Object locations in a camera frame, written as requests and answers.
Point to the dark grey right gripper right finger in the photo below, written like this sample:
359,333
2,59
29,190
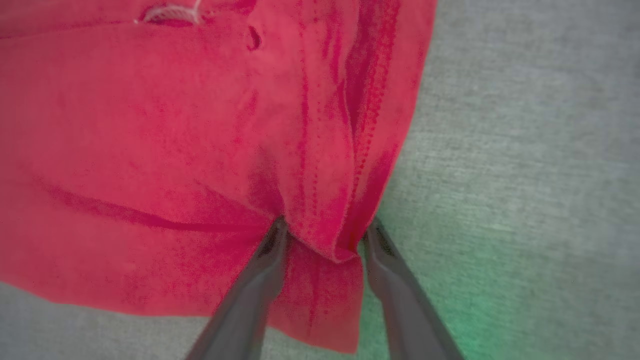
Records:
405,310

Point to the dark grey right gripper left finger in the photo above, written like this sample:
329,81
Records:
245,305

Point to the red garment with white stripes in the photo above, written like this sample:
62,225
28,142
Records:
175,150

